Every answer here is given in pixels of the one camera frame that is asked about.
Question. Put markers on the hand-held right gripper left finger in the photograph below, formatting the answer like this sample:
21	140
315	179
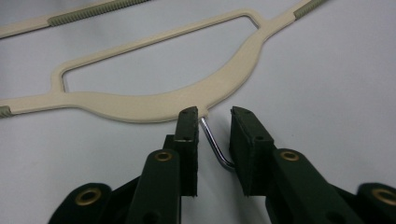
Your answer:
162	186

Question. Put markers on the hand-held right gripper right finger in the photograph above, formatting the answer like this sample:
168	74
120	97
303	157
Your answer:
280	186

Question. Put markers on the beige plastic clothes hanger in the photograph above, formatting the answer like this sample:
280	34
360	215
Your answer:
186	99

